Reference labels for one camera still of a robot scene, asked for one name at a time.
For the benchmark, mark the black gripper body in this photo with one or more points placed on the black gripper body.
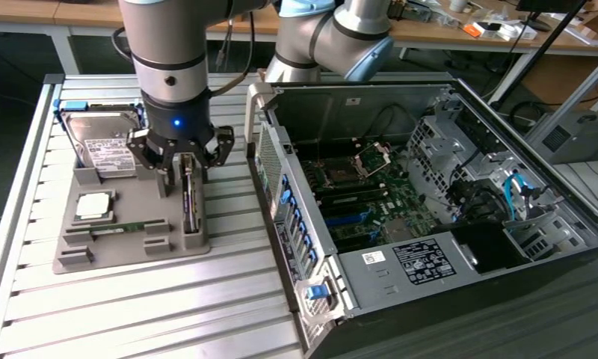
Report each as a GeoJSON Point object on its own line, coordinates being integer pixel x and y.
{"type": "Point", "coordinates": [179, 112]}

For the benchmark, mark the green graphics card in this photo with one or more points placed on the green graphics card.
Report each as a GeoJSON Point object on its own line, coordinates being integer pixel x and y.
{"type": "Point", "coordinates": [191, 202]}

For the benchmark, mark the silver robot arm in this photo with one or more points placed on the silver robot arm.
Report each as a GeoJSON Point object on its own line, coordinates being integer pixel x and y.
{"type": "Point", "coordinates": [169, 56]}

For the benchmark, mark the hard disk in blue carrier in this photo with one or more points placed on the hard disk in blue carrier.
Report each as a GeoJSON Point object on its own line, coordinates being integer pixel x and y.
{"type": "Point", "coordinates": [104, 142]}

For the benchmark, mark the grey parts rack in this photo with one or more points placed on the grey parts rack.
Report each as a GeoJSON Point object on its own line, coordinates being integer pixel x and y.
{"type": "Point", "coordinates": [129, 209]}

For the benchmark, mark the silver CPU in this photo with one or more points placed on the silver CPU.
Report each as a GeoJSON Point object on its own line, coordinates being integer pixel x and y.
{"type": "Point", "coordinates": [93, 206]}

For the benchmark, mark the green RAM stick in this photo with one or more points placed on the green RAM stick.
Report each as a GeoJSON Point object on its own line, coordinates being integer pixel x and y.
{"type": "Point", "coordinates": [120, 228]}

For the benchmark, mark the black open PC case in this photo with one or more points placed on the black open PC case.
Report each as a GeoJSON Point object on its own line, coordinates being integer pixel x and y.
{"type": "Point", "coordinates": [324, 112]}

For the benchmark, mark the CPU socket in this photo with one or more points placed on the CPU socket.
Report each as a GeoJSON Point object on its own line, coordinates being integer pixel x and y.
{"type": "Point", "coordinates": [340, 172]}

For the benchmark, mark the metal socket cover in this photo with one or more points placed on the metal socket cover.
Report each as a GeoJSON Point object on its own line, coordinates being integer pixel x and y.
{"type": "Point", "coordinates": [384, 149]}

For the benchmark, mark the blue expansion slot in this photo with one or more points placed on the blue expansion slot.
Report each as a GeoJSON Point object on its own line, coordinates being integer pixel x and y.
{"type": "Point", "coordinates": [349, 220]}

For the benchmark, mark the wooden desk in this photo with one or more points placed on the wooden desk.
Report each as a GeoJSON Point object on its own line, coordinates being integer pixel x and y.
{"type": "Point", "coordinates": [29, 11]}

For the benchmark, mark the silver chipset heatsink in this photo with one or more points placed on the silver chipset heatsink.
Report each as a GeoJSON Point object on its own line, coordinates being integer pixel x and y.
{"type": "Point", "coordinates": [400, 230]}

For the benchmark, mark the perforated metal drive cage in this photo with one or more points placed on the perforated metal drive cage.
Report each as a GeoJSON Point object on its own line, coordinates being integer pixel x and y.
{"type": "Point", "coordinates": [439, 146]}

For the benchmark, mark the blue release latch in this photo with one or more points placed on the blue release latch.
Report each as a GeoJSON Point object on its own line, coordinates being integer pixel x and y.
{"type": "Point", "coordinates": [317, 292]}

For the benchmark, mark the grey power supply housing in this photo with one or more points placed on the grey power supply housing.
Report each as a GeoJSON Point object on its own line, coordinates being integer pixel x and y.
{"type": "Point", "coordinates": [379, 276]}

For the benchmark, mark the black plastic shroud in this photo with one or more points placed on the black plastic shroud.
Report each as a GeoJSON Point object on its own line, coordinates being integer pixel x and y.
{"type": "Point", "coordinates": [484, 247]}

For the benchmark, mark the orange and black box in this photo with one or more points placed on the orange and black box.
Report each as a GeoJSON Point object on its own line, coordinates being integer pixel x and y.
{"type": "Point", "coordinates": [481, 29]}

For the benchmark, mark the white small box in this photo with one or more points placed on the white small box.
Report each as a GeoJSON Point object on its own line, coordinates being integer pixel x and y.
{"type": "Point", "coordinates": [518, 31]}

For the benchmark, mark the black stand pole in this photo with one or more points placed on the black stand pole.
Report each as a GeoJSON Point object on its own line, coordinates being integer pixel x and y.
{"type": "Point", "coordinates": [534, 56]}

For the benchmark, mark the metal disk bay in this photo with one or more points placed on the metal disk bay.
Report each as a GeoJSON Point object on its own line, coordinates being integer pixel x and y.
{"type": "Point", "coordinates": [538, 243]}

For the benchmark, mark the black monitor stand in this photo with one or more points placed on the black monitor stand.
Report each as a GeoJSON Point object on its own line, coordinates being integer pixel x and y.
{"type": "Point", "coordinates": [533, 18]}

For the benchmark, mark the grey computer tower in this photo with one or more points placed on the grey computer tower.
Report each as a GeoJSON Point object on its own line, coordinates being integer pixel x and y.
{"type": "Point", "coordinates": [582, 142]}

